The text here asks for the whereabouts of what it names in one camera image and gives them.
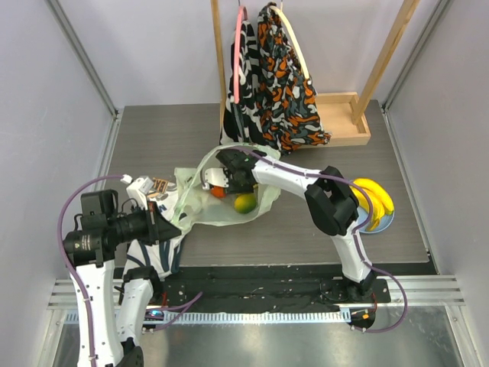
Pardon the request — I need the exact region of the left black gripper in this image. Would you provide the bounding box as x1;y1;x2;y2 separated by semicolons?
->
108;199;181;245

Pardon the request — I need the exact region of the fake orange tangerine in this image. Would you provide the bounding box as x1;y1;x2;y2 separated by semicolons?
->
210;186;226;199

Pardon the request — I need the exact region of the fake green yellow mango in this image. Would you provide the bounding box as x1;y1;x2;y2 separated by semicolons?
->
234;193;257;214

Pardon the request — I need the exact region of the green avocado print plastic bag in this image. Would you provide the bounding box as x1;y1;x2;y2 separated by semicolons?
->
174;144;280;234

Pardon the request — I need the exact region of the fake yellow banana bunch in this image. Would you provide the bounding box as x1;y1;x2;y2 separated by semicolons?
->
351;177;394;229

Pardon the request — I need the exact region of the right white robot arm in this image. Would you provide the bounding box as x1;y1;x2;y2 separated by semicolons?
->
216;147;377;302

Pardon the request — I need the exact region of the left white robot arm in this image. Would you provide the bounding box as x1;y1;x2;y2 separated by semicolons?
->
62;189;181;366

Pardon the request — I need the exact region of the white navy trimmed shirt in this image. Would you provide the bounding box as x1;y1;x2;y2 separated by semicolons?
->
123;176;188;280

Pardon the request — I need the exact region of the black white patterned garment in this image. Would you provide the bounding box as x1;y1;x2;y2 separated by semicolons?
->
219;21;265;145

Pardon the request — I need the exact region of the orange black camouflage garment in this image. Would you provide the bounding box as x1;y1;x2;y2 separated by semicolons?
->
257;11;332;155

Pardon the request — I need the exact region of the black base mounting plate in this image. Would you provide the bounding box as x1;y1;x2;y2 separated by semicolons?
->
156;265;391;313

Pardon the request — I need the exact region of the wooden clothes rack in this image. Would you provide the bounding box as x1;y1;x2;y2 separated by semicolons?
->
210;1;419;148

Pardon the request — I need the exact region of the pink clothes hanger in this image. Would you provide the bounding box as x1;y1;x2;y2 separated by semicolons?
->
232;3;249;105

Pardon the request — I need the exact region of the light blue plate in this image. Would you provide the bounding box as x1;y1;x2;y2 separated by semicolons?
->
358;207;395;234

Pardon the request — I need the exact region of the cream wooden clothes hanger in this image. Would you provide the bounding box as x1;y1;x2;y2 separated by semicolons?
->
259;2;313;88

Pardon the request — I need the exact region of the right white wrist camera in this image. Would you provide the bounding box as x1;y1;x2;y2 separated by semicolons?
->
202;167;229;190

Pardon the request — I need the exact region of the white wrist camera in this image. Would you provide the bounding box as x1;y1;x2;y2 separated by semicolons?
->
120;174;154;210
202;167;229;190

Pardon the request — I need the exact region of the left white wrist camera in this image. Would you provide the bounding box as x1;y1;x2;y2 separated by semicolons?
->
120;174;154;210

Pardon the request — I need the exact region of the white slotted cable duct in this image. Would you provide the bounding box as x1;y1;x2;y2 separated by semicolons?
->
64;308;352;326

